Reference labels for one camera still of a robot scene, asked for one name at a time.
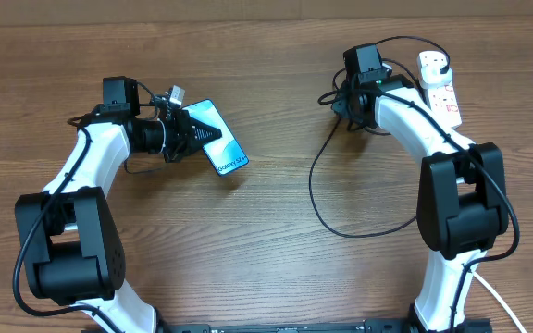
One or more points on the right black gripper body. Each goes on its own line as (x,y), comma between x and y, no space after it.
(344,106)

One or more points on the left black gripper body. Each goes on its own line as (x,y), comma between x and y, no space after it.
(176,135)

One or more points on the blue Galaxy smartphone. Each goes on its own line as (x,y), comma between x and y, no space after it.
(225,153)

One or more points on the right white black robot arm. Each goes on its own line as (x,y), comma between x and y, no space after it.
(462,207)

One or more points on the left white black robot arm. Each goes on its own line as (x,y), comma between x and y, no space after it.
(71,258)

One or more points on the white charger plug adapter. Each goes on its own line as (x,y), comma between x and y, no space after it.
(432,77)

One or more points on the white power strip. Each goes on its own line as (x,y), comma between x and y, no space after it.
(441,101)

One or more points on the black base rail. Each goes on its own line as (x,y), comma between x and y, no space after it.
(289,327)

